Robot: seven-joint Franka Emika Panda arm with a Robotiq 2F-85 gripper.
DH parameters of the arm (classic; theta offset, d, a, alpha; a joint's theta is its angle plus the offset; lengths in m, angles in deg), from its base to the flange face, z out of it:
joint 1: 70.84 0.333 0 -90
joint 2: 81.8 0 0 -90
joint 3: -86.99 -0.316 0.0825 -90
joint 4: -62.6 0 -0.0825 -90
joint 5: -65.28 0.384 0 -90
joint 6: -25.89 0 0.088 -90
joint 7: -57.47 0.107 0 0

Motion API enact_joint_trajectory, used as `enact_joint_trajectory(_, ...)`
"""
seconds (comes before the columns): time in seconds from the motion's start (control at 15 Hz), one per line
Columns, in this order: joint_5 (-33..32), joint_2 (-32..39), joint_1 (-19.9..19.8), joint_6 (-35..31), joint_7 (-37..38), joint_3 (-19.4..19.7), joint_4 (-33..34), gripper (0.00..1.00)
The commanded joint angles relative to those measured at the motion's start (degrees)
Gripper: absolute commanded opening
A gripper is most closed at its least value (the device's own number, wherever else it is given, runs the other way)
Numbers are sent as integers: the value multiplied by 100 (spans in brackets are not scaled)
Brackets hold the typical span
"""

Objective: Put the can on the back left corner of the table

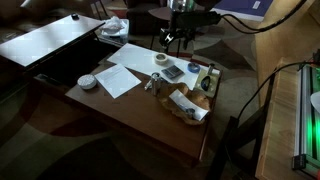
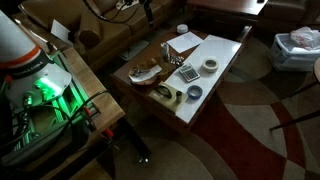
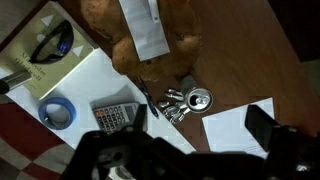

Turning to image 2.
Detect patterned red beige rug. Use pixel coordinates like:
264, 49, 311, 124
109, 36, 320, 180

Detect brown leather sofa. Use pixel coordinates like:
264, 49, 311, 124
11, 0, 183, 73

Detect crumpled plastic bag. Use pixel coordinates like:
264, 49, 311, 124
289, 26, 320, 51

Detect crumpled white paper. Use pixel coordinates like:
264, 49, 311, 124
128, 64, 163, 83

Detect black power cable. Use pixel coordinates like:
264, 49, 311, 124
0, 89, 111, 148

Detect white paper card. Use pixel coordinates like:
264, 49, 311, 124
50, 19, 75, 46

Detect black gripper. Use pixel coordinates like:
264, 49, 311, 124
138, 0, 155, 28

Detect aluminium rail frame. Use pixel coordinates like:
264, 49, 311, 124
0, 49, 101, 168

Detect brown cylinder cushion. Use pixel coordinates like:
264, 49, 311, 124
78, 11, 102, 48

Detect beige notepad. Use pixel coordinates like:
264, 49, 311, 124
148, 81, 189, 114

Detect white cloth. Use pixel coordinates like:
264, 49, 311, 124
115, 0, 139, 11

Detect white board panel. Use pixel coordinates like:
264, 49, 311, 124
164, 34, 243, 125

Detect white round lidded container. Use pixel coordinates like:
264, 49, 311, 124
176, 23, 190, 35

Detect dark glossy lift table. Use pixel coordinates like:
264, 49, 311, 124
184, 0, 269, 26

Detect grey desk calculator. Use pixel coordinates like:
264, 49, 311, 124
178, 62, 202, 83

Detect white masking tape roll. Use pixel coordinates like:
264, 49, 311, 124
201, 58, 220, 74

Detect brown wooden bowl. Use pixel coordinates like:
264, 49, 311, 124
128, 59, 168, 88

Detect dark flat tablet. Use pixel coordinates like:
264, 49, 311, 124
119, 39, 150, 62

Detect light wooden robot bench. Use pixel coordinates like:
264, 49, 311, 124
19, 46, 126, 180

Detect silver metal can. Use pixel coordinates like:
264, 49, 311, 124
160, 41, 171, 61

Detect brown wooden coffee table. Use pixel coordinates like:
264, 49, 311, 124
109, 24, 253, 134

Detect metal keys bunch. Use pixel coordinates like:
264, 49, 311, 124
132, 67, 148, 77

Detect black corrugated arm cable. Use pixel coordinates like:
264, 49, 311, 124
83, 0, 141, 25

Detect blue tape roll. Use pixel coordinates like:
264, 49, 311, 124
186, 84, 204, 100

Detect white printed paper sheet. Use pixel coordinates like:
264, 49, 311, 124
166, 31, 204, 54

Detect black eyeglasses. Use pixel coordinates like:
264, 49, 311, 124
154, 85, 173, 100

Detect red handled clamp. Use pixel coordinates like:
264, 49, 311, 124
83, 106, 121, 151

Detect clear plastic storage bin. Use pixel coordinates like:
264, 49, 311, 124
269, 32, 320, 73

